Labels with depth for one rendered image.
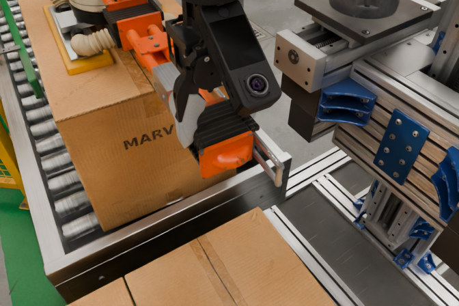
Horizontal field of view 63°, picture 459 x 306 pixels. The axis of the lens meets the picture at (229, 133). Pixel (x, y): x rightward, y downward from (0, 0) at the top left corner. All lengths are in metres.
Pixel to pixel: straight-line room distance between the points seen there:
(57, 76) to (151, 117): 0.22
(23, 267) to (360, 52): 1.48
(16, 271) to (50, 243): 0.75
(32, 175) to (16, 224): 0.73
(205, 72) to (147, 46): 0.27
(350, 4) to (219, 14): 0.54
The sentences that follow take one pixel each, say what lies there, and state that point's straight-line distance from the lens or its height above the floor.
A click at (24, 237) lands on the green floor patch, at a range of 1.87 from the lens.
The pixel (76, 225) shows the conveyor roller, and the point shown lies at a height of 0.55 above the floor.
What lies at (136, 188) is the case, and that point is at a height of 0.67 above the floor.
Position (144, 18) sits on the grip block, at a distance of 0.73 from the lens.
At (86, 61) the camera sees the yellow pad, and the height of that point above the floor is 0.97.
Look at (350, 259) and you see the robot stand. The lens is 1.44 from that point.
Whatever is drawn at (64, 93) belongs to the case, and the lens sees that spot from 0.85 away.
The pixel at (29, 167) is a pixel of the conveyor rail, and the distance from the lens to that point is 1.25.
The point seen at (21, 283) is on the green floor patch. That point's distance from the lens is 1.76.
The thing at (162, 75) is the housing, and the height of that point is 1.09.
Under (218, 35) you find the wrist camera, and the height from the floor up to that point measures 1.24.
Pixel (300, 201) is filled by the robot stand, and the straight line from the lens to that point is 1.53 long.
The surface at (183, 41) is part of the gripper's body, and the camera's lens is 0.42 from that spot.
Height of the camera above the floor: 1.43
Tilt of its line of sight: 44 degrees down
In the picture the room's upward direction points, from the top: straight up
